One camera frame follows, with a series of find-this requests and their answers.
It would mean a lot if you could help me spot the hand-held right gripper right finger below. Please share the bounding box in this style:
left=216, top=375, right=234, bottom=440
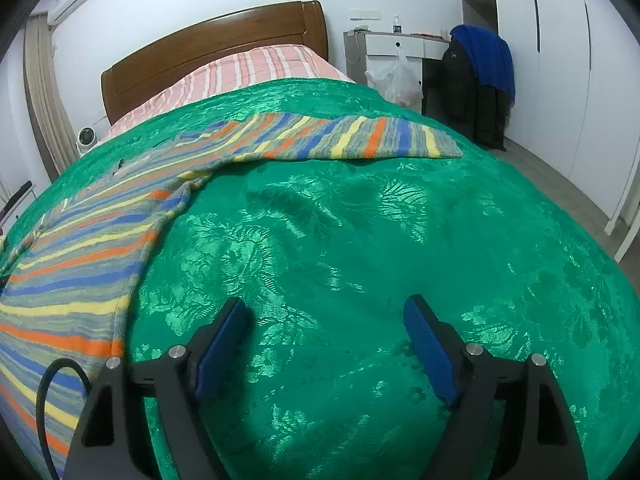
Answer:
left=404, top=294, right=589, bottom=480

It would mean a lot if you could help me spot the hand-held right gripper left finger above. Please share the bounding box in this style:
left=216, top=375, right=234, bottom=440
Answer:
left=64, top=298, right=255, bottom=480

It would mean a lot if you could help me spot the striped knit sweater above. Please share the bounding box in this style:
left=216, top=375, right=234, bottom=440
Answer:
left=0, top=113, right=463, bottom=480

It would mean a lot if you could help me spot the green patterned blanket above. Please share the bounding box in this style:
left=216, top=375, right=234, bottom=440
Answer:
left=0, top=78, right=640, bottom=480

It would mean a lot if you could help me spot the small white fan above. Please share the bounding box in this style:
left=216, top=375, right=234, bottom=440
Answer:
left=75, top=127, right=102, bottom=154

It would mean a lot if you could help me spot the black jacket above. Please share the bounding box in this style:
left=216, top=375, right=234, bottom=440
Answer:
left=440, top=37, right=512, bottom=151

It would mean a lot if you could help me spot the pink striped bedsheet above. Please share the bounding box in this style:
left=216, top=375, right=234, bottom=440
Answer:
left=102, top=45, right=357, bottom=142

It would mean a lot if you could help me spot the white plastic bag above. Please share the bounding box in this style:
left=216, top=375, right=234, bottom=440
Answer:
left=365, top=46, right=420, bottom=108

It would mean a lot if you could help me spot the brown wooden headboard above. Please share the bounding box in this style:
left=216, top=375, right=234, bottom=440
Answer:
left=101, top=0, right=330, bottom=127

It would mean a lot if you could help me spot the blue cloth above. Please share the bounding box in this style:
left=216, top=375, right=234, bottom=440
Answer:
left=450, top=24, right=517, bottom=107

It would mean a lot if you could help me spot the beige curtain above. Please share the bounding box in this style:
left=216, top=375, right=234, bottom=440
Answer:
left=23, top=14, right=80, bottom=182

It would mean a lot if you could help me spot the white desk with drawers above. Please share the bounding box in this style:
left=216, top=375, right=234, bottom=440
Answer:
left=343, top=29, right=452, bottom=116

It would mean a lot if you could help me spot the white wardrobe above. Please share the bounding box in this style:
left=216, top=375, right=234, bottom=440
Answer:
left=455, top=0, right=640, bottom=261

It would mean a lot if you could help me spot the black cable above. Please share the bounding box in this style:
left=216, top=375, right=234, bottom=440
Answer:
left=36, top=358, right=94, bottom=480

